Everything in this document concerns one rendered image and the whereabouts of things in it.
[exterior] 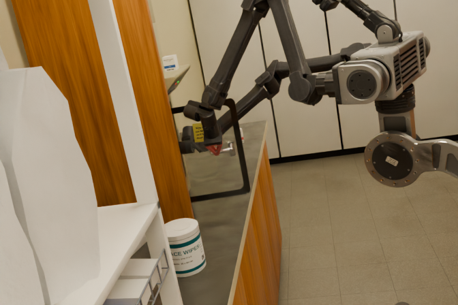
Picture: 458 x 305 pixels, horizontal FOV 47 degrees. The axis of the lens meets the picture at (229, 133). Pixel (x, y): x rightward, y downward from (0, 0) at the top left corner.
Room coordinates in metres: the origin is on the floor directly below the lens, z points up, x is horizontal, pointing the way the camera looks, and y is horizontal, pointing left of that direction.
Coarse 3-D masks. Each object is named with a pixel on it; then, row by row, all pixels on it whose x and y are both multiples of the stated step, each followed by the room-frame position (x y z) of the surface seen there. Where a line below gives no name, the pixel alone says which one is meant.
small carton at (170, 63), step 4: (168, 56) 2.19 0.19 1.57; (172, 56) 2.17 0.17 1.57; (176, 56) 2.21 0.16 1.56; (164, 60) 2.18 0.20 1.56; (168, 60) 2.17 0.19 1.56; (172, 60) 2.17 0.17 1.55; (176, 60) 2.20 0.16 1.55; (164, 64) 2.18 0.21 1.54; (168, 64) 2.17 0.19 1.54; (172, 64) 2.17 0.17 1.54; (176, 64) 2.18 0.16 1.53; (164, 68) 2.18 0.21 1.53; (168, 68) 2.17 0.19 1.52; (172, 68) 2.17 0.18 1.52; (176, 68) 2.17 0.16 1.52
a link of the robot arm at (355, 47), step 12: (348, 48) 2.06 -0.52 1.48; (360, 48) 2.03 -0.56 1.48; (276, 60) 2.26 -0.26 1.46; (312, 60) 2.16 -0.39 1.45; (324, 60) 2.12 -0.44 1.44; (336, 60) 2.09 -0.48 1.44; (348, 60) 2.11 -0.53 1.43; (276, 72) 2.28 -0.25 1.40; (288, 72) 2.20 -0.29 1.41; (312, 72) 2.16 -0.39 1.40; (264, 84) 2.19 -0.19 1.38; (276, 84) 2.20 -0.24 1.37
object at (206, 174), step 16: (176, 112) 2.00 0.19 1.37; (224, 112) 1.99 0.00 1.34; (176, 128) 2.00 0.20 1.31; (192, 128) 2.00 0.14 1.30; (224, 128) 1.99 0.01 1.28; (192, 144) 2.00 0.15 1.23; (224, 144) 1.99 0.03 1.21; (240, 144) 1.99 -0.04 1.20; (192, 160) 2.00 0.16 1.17; (208, 160) 2.00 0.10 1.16; (224, 160) 1.99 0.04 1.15; (240, 160) 1.99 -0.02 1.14; (192, 176) 2.00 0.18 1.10; (208, 176) 2.00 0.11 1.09; (224, 176) 1.99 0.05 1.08; (240, 176) 1.99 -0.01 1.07; (192, 192) 2.00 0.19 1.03; (208, 192) 2.00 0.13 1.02; (224, 192) 1.99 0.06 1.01; (240, 192) 1.99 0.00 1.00
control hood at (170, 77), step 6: (180, 66) 2.27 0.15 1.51; (186, 66) 2.23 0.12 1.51; (168, 72) 2.15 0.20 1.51; (174, 72) 2.11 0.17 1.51; (180, 72) 2.10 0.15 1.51; (186, 72) 2.29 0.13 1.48; (168, 78) 1.99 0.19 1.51; (174, 78) 1.99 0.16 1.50; (168, 84) 1.99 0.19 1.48; (168, 90) 2.02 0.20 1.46
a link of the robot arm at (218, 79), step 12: (252, 0) 1.84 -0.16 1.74; (252, 12) 1.85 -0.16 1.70; (264, 12) 1.91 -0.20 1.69; (240, 24) 1.88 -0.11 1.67; (252, 24) 1.87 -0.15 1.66; (240, 36) 1.87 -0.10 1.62; (228, 48) 1.88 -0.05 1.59; (240, 48) 1.86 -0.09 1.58; (228, 60) 1.87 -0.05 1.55; (240, 60) 1.89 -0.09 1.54; (216, 72) 1.89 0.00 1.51; (228, 72) 1.86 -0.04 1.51; (216, 84) 1.86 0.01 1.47; (228, 84) 1.88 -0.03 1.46; (216, 96) 1.85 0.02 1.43
